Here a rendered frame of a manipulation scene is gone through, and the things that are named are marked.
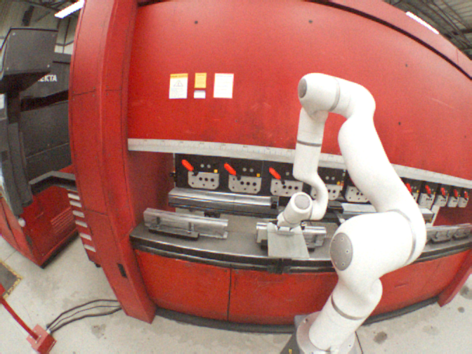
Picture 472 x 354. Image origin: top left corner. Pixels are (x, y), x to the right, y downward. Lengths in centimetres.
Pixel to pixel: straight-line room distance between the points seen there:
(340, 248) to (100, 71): 100
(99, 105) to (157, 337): 159
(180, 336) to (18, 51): 192
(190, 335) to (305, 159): 150
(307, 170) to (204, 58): 65
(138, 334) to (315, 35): 220
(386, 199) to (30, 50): 118
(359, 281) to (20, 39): 117
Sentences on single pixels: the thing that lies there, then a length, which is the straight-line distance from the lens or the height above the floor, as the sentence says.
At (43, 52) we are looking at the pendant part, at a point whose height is 184.
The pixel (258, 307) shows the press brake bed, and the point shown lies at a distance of 141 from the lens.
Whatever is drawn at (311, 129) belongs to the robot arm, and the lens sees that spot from 68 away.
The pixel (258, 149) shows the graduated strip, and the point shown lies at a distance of 91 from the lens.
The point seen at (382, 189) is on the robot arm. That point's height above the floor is 145.
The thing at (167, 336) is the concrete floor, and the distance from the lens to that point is 176.
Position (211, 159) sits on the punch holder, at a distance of 95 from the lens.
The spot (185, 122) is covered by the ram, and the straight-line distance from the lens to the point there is 96.
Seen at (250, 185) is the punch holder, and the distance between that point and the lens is 96.
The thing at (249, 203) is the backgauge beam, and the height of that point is 98.
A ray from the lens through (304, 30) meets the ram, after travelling 100.
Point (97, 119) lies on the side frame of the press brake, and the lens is 97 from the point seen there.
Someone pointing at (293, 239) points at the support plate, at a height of 100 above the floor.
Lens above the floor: 156
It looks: 19 degrees down
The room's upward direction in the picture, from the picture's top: 4 degrees clockwise
